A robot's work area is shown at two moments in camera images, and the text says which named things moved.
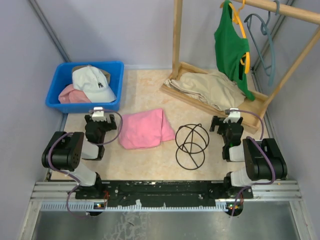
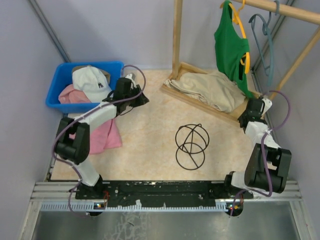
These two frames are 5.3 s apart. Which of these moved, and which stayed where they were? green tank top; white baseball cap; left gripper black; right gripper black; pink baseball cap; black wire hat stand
Moved: right gripper black; left gripper black
Stayed: green tank top; black wire hat stand; pink baseball cap; white baseball cap
